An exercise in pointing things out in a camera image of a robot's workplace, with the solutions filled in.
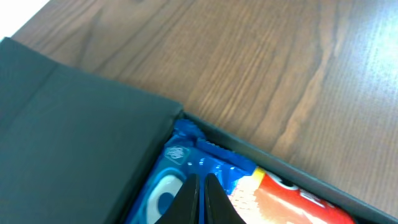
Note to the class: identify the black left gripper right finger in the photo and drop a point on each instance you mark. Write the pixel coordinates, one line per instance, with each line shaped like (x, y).
(218, 208)

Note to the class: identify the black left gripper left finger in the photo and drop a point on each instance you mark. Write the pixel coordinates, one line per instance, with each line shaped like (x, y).
(185, 207)

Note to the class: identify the red Pringles can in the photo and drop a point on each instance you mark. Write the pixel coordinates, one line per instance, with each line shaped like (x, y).
(264, 197)

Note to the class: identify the blue Oreo cookie pack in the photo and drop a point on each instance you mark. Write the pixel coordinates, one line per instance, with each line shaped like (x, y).
(186, 152)

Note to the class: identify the dark green box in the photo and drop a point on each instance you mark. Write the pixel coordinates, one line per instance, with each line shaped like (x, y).
(77, 148)

